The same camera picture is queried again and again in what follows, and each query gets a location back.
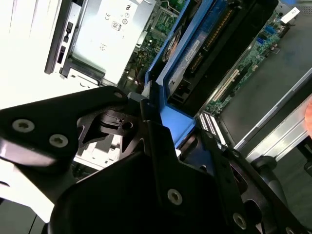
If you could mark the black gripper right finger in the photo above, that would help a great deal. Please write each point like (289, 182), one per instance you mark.
(234, 195)

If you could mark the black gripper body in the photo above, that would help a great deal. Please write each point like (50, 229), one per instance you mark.
(117, 207)

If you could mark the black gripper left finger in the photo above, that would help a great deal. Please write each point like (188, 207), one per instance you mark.
(36, 122)

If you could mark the hard disk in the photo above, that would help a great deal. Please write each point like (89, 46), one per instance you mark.
(175, 122)

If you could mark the person bare hand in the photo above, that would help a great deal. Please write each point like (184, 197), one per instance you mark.
(309, 119)

